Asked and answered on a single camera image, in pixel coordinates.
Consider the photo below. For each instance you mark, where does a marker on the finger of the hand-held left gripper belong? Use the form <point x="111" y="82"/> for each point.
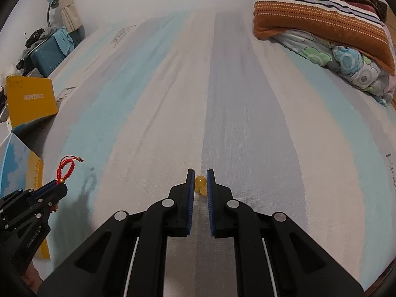
<point x="46" y="189"/>
<point x="55" y="195"/>

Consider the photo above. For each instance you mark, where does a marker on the beige curtain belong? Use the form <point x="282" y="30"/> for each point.
<point x="66" y="3"/>

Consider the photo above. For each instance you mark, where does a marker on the teal suitcase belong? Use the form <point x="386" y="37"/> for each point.
<point x="46" y="58"/>

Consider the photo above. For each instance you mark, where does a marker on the white and yellow cardboard box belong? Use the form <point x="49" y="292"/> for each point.
<point x="31" y="102"/>

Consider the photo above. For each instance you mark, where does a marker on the white plastic bag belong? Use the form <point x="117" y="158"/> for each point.
<point x="11" y="68"/>

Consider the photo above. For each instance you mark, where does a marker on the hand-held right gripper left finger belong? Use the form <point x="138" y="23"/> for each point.
<point x="188" y="210"/>

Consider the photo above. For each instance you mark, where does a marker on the black clutter pile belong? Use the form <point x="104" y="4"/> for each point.
<point x="35" y="35"/>

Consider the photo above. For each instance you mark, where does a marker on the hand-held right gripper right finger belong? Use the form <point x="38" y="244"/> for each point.
<point x="211" y="210"/>

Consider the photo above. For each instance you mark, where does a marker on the striped red and orange blanket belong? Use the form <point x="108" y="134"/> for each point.
<point x="318" y="15"/>

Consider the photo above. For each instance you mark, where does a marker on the person's left hand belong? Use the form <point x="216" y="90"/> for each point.
<point x="32" y="277"/>

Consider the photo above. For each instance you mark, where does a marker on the blue desk lamp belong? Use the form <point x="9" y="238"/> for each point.
<point x="52" y="3"/>

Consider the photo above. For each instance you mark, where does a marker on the floral quilt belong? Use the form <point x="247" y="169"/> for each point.
<point x="349" y="62"/>

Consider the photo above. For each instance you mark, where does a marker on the teal cloth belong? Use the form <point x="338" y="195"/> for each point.
<point x="63" y="41"/>

